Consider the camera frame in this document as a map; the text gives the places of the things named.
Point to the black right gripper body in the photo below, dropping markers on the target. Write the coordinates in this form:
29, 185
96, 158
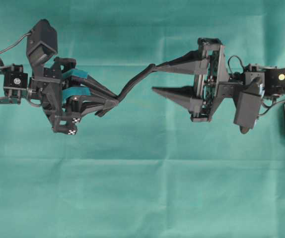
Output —
212, 82

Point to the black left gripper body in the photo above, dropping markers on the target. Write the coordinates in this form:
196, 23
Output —
58, 93

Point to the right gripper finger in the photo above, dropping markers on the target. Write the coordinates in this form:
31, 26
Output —
184, 96
190, 63

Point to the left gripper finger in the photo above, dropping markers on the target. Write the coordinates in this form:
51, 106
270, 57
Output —
81, 101
76, 78

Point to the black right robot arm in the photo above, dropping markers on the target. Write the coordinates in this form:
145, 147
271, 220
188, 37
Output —
273, 79

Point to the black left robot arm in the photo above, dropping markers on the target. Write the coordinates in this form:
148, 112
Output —
14, 86

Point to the green table cloth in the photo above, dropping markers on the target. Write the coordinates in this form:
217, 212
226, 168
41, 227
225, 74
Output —
144, 170

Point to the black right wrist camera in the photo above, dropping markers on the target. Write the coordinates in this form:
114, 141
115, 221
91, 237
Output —
248, 105

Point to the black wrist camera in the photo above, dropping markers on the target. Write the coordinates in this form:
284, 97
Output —
248, 105
42, 43

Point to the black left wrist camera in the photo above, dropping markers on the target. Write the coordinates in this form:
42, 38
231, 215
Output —
42, 43

